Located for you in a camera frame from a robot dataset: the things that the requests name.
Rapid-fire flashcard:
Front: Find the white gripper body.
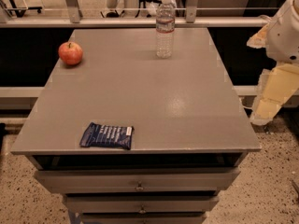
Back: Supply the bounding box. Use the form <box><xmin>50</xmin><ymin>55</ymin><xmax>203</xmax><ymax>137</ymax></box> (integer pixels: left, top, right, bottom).
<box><xmin>266</xmin><ymin>0</ymin><xmax>299</xmax><ymax>63</ymax></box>

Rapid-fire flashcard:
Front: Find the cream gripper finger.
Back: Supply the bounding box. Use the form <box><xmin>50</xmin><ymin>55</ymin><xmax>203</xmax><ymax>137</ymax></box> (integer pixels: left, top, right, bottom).
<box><xmin>249</xmin><ymin>63</ymin><xmax>299</xmax><ymax>126</ymax></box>
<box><xmin>247</xmin><ymin>24</ymin><xmax>269</xmax><ymax>49</ymax></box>

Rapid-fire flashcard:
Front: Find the red apple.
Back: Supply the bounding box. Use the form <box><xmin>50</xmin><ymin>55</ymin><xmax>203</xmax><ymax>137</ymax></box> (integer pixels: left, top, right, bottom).
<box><xmin>58</xmin><ymin>42</ymin><xmax>83</xmax><ymax>65</ymax></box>

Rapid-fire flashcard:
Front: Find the blue rxbar blueberry wrapper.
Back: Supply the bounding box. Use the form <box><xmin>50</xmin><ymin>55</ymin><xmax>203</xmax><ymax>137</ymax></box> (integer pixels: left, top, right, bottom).
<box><xmin>79</xmin><ymin>122</ymin><xmax>133</xmax><ymax>150</ymax></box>

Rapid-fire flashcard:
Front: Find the grey metal railing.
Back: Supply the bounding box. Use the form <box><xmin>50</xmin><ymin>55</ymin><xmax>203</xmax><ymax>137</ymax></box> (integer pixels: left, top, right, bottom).
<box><xmin>0</xmin><ymin>0</ymin><xmax>270</xmax><ymax>28</ymax></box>

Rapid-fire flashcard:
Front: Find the clear plastic water bottle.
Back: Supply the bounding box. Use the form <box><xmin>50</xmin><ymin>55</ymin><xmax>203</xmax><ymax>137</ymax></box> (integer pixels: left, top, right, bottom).
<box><xmin>156</xmin><ymin>0</ymin><xmax>176</xmax><ymax>58</ymax></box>

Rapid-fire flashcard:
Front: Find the grey drawer cabinet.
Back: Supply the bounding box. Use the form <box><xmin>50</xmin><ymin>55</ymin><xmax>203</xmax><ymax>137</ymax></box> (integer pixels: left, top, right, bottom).
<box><xmin>10</xmin><ymin>27</ymin><xmax>262</xmax><ymax>224</ymax></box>

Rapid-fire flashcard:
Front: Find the middle grey drawer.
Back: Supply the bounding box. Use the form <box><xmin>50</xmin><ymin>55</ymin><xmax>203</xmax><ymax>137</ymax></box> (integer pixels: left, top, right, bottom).
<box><xmin>64</xmin><ymin>195</ymin><xmax>219</xmax><ymax>214</ymax></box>

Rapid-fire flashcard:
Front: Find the grey drawer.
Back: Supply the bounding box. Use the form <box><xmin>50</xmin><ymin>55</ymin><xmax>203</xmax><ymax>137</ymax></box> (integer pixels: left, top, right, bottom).
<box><xmin>81</xmin><ymin>213</ymin><xmax>206</xmax><ymax>224</ymax></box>
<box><xmin>35</xmin><ymin>168</ymin><xmax>240</xmax><ymax>194</ymax></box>
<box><xmin>64</xmin><ymin>195</ymin><xmax>219</xmax><ymax>214</ymax></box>

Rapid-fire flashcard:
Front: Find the top grey drawer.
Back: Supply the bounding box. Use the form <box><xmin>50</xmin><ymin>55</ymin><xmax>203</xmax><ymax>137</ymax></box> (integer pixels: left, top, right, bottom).
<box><xmin>35</xmin><ymin>168</ymin><xmax>240</xmax><ymax>194</ymax></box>

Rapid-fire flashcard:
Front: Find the bottom grey drawer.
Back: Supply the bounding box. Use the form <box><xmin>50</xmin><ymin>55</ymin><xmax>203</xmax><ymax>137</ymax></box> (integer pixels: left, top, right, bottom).
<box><xmin>81</xmin><ymin>213</ymin><xmax>206</xmax><ymax>224</ymax></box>

